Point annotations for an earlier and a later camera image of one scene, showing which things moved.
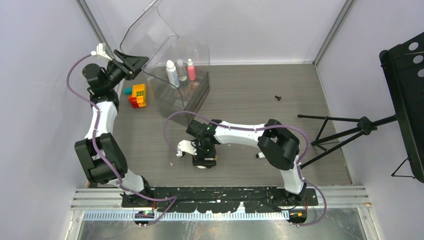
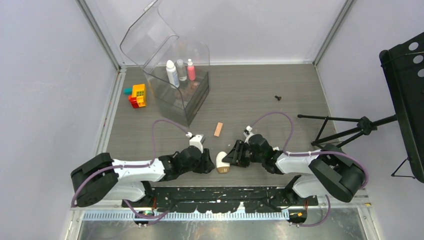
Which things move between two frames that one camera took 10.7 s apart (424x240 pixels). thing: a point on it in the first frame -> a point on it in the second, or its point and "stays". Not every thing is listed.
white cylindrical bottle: (172, 73) stays
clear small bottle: (182, 71) stays
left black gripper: (131, 65) -> (206, 165)
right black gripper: (199, 159) -> (234, 158)
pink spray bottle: (191, 70) stays
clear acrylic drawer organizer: (178, 68) stays
